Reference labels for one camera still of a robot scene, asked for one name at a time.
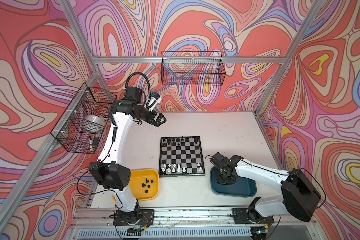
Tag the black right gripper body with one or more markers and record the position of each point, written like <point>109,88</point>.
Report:
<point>223,178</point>

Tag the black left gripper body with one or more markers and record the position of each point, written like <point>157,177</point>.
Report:
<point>144,114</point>

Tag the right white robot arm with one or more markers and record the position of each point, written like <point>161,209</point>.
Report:
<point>298,197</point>

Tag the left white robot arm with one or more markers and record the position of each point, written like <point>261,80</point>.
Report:
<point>109,171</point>

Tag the black white chess board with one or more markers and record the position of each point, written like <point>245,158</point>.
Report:
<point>180,152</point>

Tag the teal plastic tray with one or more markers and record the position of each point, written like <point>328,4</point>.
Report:
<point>244,187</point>

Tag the white roll in basket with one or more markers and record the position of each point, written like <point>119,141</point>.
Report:
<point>96,120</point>

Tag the black marker in basket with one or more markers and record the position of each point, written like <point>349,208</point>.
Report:
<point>91,144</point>

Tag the yellow plastic tray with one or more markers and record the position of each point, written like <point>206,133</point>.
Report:
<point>133,186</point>

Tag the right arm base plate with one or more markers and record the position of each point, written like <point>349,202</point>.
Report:
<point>245,216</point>

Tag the black wire basket back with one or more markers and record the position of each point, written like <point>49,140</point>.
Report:
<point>192,68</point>

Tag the black wire basket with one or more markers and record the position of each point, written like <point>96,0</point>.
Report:
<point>72,131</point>
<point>192,68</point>

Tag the black wire basket left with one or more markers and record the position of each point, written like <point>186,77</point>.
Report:
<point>72,131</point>

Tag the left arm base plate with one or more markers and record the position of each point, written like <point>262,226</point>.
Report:
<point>141,218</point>

